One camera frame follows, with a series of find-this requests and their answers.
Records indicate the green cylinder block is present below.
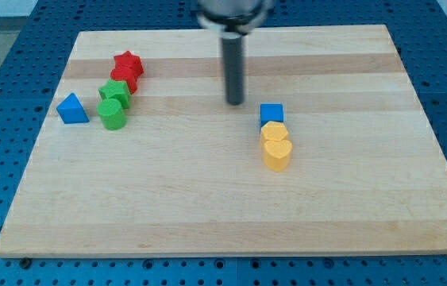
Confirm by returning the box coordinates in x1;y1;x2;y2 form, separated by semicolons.
97;99;127;130

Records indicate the blue triangle block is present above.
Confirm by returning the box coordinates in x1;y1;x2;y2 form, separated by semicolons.
56;93;89;124

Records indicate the red cylinder block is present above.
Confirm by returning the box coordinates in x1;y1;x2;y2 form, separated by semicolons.
110;66;137;94

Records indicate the yellow pentagon block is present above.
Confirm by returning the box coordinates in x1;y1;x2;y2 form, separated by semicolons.
260;121;289;145

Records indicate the yellow heart block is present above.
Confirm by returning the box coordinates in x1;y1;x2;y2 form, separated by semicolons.
263;140;293;172

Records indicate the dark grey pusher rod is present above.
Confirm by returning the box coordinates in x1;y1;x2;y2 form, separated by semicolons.
221;37;245;106

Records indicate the blue cube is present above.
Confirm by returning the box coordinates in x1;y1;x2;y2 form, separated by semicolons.
260;103;284;126

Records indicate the red star block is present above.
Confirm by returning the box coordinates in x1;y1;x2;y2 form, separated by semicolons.
114;51;144;79

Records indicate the green star block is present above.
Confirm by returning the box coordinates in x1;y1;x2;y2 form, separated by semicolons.
98;79;131;109

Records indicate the light wooden board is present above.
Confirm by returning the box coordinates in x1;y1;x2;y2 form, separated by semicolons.
0;25;447;258

